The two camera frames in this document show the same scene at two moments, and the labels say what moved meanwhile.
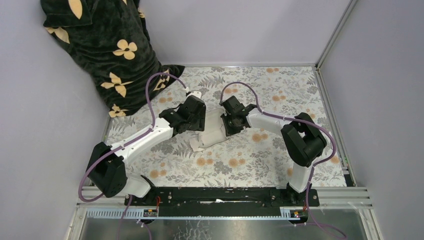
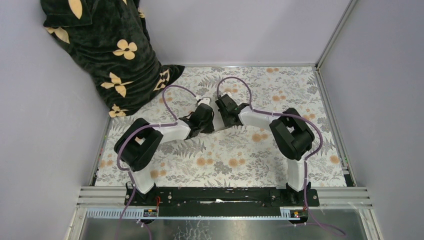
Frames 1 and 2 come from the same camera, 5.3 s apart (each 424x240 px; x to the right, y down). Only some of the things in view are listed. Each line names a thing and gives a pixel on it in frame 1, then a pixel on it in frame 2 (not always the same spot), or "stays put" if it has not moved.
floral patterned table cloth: (255, 155) stays put
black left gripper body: (197, 123) to (206, 127)
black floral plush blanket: (110, 40) stays put
